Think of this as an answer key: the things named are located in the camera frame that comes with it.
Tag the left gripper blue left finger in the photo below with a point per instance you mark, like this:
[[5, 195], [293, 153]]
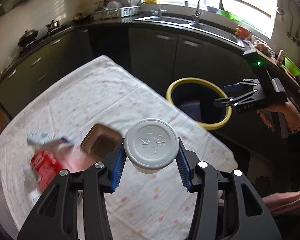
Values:
[[116, 167]]

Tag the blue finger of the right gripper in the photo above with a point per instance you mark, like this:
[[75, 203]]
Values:
[[233, 88], [224, 102]]

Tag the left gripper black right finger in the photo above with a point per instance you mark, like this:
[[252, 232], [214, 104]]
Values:
[[185, 166]]

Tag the brown plastic tray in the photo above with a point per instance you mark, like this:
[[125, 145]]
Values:
[[99, 141]]

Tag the white plastic container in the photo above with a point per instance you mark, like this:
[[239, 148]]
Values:
[[151, 145]]

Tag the crushed red soda can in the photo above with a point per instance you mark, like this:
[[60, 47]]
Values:
[[45, 167]]

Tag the white plastic bag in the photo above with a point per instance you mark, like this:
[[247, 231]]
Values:
[[43, 139]]

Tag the yellow rimmed trash bin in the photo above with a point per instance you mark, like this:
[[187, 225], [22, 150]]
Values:
[[196, 98]]

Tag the green kitchen cabinets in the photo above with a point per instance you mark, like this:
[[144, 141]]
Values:
[[157, 55]]

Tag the steel kitchen sink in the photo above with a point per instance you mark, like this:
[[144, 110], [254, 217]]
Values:
[[193, 26]]

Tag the chrome kitchen faucet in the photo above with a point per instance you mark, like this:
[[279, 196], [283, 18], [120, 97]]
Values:
[[210, 6]]

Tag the person right hand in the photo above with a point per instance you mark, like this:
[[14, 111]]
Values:
[[291, 114]]

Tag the white floral tablecloth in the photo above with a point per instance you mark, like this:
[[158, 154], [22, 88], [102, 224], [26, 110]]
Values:
[[144, 206]]

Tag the dish rack with dishes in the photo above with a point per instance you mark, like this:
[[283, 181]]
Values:
[[117, 9]]

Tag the small metal pot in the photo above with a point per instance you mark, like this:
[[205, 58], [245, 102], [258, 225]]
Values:
[[52, 25]]

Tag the black wok on stove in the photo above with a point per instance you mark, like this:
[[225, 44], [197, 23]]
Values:
[[28, 37]]

